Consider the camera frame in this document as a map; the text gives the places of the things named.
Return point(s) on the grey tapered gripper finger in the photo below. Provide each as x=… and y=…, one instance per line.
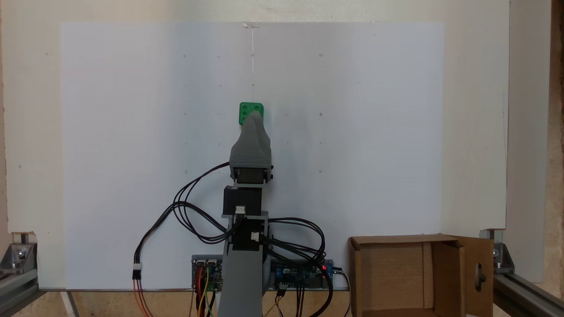
x=253, y=138

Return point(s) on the green dice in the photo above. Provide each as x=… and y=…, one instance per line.
x=246, y=108

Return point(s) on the green circuit board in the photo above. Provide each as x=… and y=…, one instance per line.
x=214, y=277

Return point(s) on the blue circuit board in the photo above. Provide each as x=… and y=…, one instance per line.
x=304, y=275

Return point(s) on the clear tape piece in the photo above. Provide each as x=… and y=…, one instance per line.
x=251, y=24

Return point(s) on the white paper sheet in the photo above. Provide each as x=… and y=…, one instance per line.
x=374, y=132

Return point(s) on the brown cardboard box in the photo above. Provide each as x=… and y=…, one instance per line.
x=392, y=273

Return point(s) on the metal corner bracket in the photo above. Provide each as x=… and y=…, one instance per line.
x=502, y=257
x=17, y=255

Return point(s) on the aluminium frame rail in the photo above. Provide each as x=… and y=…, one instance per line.
x=524, y=295
x=15, y=286

